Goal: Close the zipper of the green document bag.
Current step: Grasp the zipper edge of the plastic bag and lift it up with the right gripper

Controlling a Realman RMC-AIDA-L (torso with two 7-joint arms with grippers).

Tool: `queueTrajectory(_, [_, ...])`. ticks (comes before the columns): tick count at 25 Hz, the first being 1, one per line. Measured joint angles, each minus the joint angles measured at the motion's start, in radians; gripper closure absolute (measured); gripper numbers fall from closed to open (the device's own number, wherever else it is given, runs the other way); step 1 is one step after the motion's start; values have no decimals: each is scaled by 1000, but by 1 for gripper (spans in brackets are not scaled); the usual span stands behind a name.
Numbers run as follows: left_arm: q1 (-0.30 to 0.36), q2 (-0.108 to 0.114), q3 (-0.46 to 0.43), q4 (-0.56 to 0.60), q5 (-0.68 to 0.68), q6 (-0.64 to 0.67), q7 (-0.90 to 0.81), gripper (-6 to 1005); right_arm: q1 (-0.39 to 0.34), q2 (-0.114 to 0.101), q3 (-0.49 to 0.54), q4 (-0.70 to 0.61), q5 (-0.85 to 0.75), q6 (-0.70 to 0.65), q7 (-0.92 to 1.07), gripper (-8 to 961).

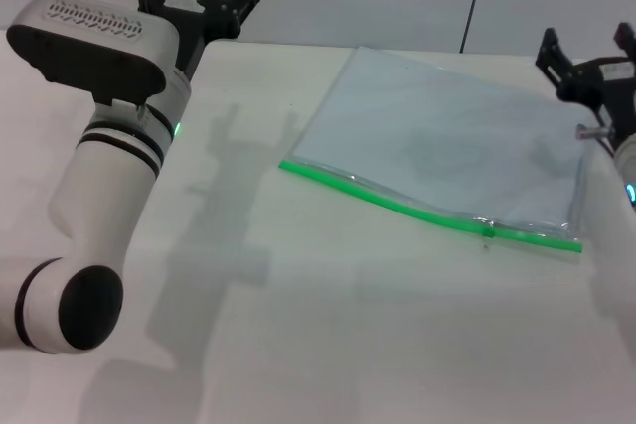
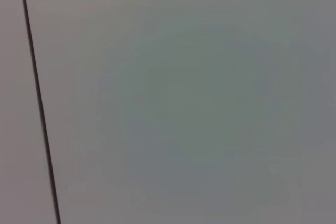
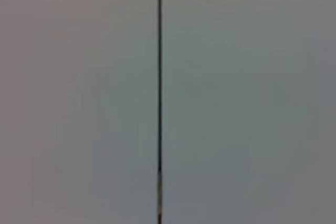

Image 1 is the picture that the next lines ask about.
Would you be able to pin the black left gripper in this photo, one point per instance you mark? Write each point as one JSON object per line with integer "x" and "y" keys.
{"x": 208, "y": 17}

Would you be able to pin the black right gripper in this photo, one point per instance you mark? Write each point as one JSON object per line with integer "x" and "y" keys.
{"x": 616, "y": 91}

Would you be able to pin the translucent green-edged document bag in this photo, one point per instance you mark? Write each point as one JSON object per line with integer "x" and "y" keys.
{"x": 427, "y": 136}

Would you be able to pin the green zipper slider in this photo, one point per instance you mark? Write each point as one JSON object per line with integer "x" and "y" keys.
{"x": 488, "y": 234}

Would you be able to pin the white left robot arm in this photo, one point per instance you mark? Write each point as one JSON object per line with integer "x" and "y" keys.
{"x": 99, "y": 185}

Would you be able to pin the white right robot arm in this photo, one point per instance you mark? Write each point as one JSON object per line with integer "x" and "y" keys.
{"x": 627, "y": 161}

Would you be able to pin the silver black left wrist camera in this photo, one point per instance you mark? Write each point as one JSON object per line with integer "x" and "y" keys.
{"x": 94, "y": 42}

